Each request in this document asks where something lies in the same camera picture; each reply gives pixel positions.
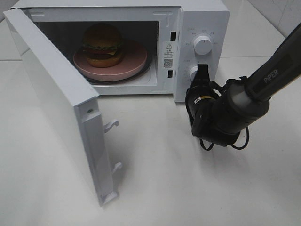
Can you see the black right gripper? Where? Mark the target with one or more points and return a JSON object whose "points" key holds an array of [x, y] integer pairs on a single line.
{"points": [[200, 86]]}

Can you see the white control knob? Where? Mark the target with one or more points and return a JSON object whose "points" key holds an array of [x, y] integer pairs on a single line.
{"points": [[192, 72], [202, 44]]}

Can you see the pink round plate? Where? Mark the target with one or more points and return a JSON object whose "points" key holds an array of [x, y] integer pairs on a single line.
{"points": [[128, 61]]}

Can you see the burger with lettuce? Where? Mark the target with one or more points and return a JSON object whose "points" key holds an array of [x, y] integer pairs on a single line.
{"points": [[102, 45]]}

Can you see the white microwave door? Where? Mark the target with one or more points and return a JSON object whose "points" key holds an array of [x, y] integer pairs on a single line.
{"points": [[69, 102]]}

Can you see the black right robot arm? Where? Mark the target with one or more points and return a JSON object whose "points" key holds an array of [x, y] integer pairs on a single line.
{"points": [[218, 114]]}

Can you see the white warning label sticker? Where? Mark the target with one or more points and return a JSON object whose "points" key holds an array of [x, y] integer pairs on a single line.
{"points": [[168, 54]]}

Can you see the white microwave oven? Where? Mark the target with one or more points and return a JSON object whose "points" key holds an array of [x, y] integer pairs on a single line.
{"points": [[149, 22]]}

